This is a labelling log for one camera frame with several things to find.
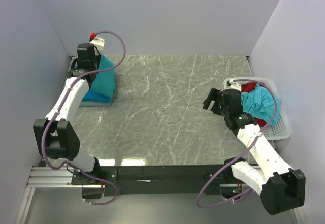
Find teal t shirt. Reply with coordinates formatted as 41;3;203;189
90;56;115;99

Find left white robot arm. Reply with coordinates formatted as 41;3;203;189
33;43;102;184

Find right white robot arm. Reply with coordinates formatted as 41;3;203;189
203;88;306;215

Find red t shirt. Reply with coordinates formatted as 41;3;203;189
241;82;267;127

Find light blue t shirt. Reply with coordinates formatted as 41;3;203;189
240;84;281;127

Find folded blue t shirt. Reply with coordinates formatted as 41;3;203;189
82;90;111;103

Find folded grey t shirt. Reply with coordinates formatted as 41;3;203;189
80;98;112;107

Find white plastic basket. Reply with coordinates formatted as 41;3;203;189
223;77;291;140

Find black base beam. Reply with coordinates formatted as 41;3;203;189
71;165;240;199

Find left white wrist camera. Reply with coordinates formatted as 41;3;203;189
89;33;105;55

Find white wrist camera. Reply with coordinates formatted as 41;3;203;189
89;33;105;55
228;79;241;92

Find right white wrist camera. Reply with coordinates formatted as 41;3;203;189
228;79;241;92

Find aluminium frame rail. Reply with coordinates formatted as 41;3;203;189
14;56;295;224

